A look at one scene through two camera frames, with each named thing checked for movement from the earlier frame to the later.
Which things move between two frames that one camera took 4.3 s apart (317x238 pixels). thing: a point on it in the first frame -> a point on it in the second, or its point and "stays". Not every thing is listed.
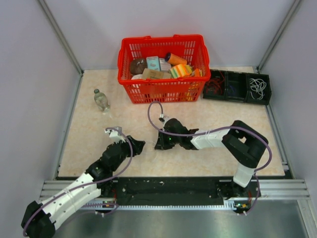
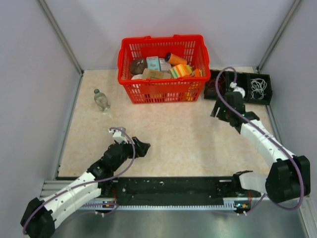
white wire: (257, 85) stays
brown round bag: (137, 65) stays
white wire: (153, 147) -> (258, 85)
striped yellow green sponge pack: (181, 70) stays
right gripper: (161, 144) -> (218, 104)
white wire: (257, 85) stays
